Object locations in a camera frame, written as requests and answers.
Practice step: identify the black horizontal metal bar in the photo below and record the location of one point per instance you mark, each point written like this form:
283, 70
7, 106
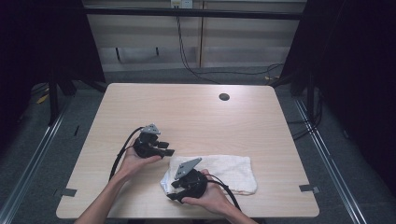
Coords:
193, 13

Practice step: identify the white wall socket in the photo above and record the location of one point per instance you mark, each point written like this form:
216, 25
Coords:
182, 3

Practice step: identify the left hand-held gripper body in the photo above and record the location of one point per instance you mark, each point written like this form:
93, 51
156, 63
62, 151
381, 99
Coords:
146, 146

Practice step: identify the yellow floor scrap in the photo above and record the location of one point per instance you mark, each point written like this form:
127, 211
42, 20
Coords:
42, 99

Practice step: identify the person's left hand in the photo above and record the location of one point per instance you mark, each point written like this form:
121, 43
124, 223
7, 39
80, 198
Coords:
134, 165

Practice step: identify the person's right hand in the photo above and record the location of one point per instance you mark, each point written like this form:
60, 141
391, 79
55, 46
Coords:
213, 196

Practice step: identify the small black floor piece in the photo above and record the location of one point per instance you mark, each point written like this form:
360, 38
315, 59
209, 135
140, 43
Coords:
76, 130

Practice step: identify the grey tape strip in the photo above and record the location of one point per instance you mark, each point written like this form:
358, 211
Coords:
309, 188
68, 192

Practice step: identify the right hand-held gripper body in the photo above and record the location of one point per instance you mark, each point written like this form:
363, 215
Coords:
193, 185

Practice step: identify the white towel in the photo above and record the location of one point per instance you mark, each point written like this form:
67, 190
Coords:
232, 174

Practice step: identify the aluminium floor rail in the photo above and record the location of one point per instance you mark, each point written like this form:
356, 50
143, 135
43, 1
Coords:
330, 165
31, 161

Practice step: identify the dark curtain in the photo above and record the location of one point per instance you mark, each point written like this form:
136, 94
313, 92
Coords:
355, 77
37, 46

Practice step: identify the black metal stand leg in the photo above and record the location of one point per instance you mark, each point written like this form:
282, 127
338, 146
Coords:
53, 99

